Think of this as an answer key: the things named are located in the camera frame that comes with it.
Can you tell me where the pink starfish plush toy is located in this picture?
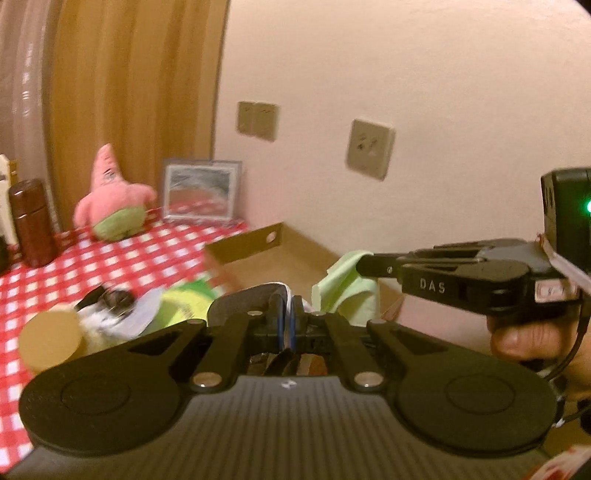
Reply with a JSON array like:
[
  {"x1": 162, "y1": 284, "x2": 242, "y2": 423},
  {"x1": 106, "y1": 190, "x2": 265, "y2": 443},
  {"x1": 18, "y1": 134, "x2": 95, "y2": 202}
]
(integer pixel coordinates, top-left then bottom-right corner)
[{"x1": 74, "y1": 144, "x2": 158, "y2": 242}]

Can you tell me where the beige wall socket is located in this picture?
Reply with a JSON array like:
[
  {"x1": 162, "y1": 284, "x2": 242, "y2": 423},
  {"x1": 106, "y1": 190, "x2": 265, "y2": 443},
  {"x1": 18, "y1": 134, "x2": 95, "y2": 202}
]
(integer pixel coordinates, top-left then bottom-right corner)
[
  {"x1": 254, "y1": 102, "x2": 280, "y2": 142},
  {"x1": 236, "y1": 100, "x2": 256, "y2": 136}
]

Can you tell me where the dark brown scrunchie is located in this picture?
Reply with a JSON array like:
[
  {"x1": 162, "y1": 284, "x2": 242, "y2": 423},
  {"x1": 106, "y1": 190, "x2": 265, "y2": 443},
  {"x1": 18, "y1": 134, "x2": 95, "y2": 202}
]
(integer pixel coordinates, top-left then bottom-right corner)
[{"x1": 76, "y1": 285, "x2": 137, "y2": 319}]

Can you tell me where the tan round lid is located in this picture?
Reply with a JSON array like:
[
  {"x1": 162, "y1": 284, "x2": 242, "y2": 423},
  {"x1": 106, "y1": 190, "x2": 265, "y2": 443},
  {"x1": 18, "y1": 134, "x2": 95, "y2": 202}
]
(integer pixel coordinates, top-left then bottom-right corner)
[{"x1": 18, "y1": 308, "x2": 85, "y2": 376}]

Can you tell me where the wooden panel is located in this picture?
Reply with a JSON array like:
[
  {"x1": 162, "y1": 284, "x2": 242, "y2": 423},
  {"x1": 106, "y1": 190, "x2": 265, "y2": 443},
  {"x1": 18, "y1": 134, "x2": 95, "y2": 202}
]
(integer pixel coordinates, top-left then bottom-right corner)
[{"x1": 44, "y1": 0, "x2": 232, "y2": 232}]

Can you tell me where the person's right hand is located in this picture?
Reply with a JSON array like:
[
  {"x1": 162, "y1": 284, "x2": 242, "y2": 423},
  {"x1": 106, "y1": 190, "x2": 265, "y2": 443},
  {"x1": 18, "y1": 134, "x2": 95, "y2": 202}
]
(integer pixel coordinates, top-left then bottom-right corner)
[{"x1": 487, "y1": 307, "x2": 591, "y2": 407}]

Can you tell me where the large beige wall outlet plate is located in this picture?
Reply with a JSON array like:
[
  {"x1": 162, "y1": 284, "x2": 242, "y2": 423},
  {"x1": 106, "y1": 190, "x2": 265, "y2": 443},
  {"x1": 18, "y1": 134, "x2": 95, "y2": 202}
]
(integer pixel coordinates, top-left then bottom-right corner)
[{"x1": 345, "y1": 119, "x2": 396, "y2": 182}]

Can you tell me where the light green cloth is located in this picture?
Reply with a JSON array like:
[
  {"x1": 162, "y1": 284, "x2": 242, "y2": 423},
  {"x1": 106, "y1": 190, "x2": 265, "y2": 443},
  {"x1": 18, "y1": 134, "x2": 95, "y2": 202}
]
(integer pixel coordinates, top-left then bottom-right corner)
[{"x1": 312, "y1": 250, "x2": 380, "y2": 324}]

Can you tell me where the white cutout wooden stand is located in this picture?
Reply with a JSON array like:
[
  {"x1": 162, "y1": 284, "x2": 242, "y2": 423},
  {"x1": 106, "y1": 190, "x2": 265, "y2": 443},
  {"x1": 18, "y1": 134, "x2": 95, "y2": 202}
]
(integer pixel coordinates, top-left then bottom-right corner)
[{"x1": 0, "y1": 154, "x2": 20, "y2": 246}]

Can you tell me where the green tissue box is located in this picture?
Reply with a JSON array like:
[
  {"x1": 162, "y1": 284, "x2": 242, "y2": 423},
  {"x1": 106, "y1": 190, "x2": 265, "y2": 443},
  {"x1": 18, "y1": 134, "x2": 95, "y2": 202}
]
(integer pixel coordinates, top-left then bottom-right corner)
[{"x1": 159, "y1": 279, "x2": 220, "y2": 326}]

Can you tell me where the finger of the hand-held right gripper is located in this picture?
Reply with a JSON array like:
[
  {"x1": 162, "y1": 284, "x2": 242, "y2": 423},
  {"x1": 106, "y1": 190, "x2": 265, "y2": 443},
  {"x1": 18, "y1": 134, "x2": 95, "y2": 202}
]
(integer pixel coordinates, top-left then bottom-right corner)
[
  {"x1": 409, "y1": 239, "x2": 536, "y2": 262},
  {"x1": 356, "y1": 253, "x2": 485, "y2": 281}
]

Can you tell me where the cardboard box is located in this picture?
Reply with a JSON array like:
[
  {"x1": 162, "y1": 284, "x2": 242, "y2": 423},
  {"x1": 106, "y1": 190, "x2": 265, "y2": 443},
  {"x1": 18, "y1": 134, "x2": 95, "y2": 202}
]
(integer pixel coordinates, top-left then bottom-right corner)
[{"x1": 204, "y1": 222, "x2": 405, "y2": 325}]

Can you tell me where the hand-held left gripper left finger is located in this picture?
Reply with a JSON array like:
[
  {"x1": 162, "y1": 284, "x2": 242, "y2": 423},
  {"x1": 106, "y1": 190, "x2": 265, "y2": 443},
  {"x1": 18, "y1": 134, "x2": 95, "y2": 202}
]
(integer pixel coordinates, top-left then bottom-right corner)
[{"x1": 127, "y1": 293, "x2": 285, "y2": 394}]

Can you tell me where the black cable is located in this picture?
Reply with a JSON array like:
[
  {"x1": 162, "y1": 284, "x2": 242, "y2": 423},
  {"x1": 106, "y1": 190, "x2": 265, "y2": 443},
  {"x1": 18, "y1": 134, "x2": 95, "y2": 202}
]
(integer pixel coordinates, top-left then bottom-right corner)
[{"x1": 542, "y1": 311, "x2": 591, "y2": 437}]

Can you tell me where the clear plastic wrapper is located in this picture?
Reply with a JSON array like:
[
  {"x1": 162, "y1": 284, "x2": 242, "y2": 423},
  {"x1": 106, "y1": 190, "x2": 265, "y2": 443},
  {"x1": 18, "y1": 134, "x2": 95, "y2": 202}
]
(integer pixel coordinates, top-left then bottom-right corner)
[{"x1": 81, "y1": 290, "x2": 163, "y2": 344}]

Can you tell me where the brown cylindrical container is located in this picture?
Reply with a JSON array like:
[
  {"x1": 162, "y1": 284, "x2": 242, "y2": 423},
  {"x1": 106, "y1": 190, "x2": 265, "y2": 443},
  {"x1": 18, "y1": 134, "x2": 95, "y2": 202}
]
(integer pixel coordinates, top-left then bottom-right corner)
[{"x1": 8, "y1": 178, "x2": 60, "y2": 269}]

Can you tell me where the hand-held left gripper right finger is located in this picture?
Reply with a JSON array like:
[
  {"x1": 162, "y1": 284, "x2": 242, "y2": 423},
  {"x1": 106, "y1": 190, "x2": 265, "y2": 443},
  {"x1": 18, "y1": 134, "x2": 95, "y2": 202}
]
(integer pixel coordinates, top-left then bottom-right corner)
[{"x1": 288, "y1": 295, "x2": 435, "y2": 394}]

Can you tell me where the red checked tablecloth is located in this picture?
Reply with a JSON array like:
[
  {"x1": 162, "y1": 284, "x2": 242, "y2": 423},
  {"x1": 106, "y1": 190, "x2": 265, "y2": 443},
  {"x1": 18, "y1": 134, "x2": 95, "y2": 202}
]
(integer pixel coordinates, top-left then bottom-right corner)
[{"x1": 0, "y1": 216, "x2": 251, "y2": 468}]

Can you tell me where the framed sand picture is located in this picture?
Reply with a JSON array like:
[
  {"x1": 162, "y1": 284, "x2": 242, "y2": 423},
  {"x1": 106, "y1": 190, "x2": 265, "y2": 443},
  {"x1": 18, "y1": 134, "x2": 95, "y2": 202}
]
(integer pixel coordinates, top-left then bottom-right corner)
[{"x1": 161, "y1": 158, "x2": 243, "y2": 225}]

